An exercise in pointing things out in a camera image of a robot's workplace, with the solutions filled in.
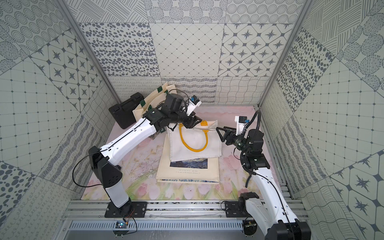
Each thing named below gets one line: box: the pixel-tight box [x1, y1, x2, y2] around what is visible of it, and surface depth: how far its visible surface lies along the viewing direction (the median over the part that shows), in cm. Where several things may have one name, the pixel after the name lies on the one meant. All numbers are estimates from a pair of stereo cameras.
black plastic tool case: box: [108, 92, 145, 129], surface depth 97 cm
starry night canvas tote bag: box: [156, 133, 220, 183], surface depth 88 cm
